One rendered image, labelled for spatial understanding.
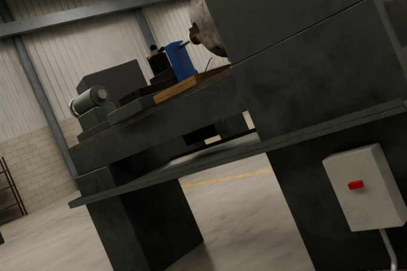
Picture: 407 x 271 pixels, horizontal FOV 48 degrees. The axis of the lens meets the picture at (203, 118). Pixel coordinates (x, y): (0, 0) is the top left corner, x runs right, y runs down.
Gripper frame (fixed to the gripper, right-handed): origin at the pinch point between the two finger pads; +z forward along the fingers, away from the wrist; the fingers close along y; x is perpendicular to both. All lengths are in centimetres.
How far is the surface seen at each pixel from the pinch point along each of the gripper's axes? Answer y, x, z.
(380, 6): 11, 85, 51
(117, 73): -289, -424, -16
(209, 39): 4.8, 14.8, 32.9
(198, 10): 4.0, 16.1, 20.8
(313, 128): 25, 54, 77
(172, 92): 10.0, -14.3, 45.5
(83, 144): 9, -104, 49
